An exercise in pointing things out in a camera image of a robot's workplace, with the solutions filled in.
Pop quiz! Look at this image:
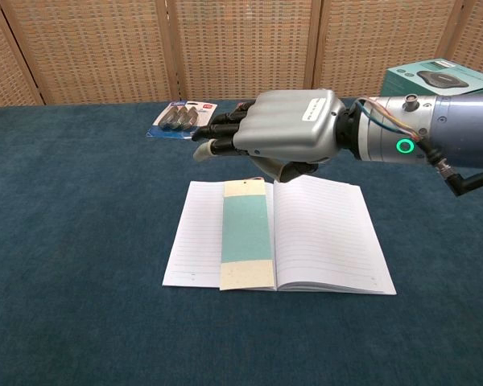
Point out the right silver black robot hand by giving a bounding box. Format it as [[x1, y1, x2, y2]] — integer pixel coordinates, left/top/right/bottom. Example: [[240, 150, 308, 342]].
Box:
[[191, 88, 347, 183]]

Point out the light blue cream bookmark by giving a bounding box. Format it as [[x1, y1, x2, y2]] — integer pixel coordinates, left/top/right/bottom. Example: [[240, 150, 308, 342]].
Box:
[[218, 175, 277, 292]]

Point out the open lined white notebook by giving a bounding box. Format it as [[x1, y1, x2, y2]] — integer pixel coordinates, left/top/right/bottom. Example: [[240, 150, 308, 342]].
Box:
[[162, 173, 398, 297]]

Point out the woven bamboo folding screen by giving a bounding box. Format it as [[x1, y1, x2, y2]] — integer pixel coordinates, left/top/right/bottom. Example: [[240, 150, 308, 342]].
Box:
[[0, 0, 483, 109]]

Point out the blue blister pack of clips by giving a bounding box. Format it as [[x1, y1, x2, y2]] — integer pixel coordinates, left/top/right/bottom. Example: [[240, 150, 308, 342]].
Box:
[[146, 100, 218, 141]]

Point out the large teal speaker box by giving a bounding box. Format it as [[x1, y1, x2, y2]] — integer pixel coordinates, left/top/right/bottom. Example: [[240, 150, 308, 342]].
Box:
[[381, 59, 483, 97]]

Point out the dark teal table mat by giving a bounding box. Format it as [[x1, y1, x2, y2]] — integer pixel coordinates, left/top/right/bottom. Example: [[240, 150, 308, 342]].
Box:
[[0, 96, 483, 386]]

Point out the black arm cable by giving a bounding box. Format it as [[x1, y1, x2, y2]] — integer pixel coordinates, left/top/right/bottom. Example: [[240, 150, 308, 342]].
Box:
[[420, 136, 483, 198]]

